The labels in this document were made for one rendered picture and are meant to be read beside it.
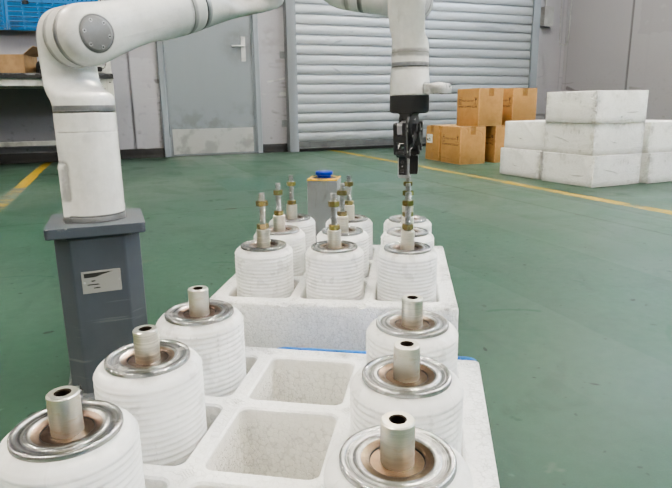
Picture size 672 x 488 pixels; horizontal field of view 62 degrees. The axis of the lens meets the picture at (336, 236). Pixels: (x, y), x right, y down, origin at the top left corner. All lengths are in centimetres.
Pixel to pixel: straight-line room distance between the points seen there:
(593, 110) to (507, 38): 403
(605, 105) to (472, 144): 146
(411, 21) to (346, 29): 531
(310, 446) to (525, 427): 43
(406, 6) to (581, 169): 261
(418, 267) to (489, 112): 398
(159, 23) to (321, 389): 64
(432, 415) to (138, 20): 76
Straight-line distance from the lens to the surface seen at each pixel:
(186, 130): 596
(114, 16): 98
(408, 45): 109
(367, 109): 644
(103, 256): 97
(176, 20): 105
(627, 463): 91
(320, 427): 59
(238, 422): 60
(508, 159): 406
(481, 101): 476
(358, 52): 642
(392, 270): 88
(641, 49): 727
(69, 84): 99
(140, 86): 594
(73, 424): 46
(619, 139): 367
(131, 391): 52
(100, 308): 99
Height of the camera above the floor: 48
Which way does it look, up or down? 13 degrees down
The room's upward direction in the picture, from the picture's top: 1 degrees counter-clockwise
